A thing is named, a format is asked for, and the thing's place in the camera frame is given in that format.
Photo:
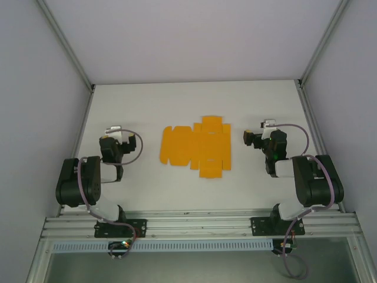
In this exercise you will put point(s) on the aluminium mounting rail beam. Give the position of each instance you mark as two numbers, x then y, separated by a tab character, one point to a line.
200	222

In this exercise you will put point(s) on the aluminium frame post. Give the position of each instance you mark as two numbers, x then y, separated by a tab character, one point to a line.
322	41
66	44

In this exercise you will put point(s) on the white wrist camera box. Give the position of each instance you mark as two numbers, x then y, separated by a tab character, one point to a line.
268	123
113	131

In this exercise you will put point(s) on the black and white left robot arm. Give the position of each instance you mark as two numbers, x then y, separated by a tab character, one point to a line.
79	185

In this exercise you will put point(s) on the grey metal panel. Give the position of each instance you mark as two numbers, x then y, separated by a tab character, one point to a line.
191	268

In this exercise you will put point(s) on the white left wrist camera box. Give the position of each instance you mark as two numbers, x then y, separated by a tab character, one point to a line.
113	131

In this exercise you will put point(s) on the aluminium table side rail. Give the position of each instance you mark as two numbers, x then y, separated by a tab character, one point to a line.
81	141
310	123

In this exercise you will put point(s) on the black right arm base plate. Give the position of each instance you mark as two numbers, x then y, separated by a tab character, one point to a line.
260	227

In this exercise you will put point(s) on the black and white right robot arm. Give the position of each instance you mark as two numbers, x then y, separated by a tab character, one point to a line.
315	182

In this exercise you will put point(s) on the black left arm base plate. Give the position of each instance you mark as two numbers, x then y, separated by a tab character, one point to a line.
138	228

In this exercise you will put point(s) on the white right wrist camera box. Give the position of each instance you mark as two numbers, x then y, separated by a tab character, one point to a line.
268	123

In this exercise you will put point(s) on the orange cardboard paper box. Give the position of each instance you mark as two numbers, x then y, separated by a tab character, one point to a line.
191	144

